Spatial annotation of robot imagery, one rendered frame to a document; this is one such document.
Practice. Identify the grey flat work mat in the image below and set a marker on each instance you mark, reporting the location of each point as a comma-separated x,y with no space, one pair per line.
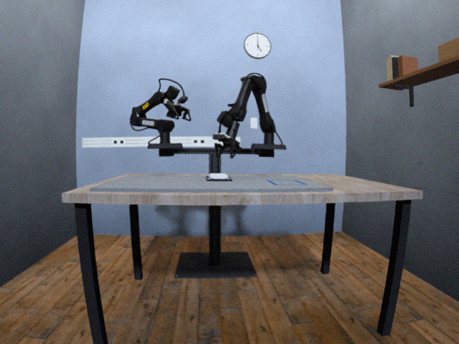
199,184

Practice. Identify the white well plate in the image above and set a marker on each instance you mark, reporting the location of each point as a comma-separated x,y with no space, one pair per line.
218,175

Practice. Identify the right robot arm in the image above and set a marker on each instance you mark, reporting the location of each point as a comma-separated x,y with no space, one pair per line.
164,126

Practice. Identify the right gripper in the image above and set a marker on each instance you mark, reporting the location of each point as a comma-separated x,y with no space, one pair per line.
175,110

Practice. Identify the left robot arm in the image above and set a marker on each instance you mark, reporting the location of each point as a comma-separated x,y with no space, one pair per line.
256,85

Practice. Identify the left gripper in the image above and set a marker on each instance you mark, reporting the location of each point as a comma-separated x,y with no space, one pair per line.
228,142

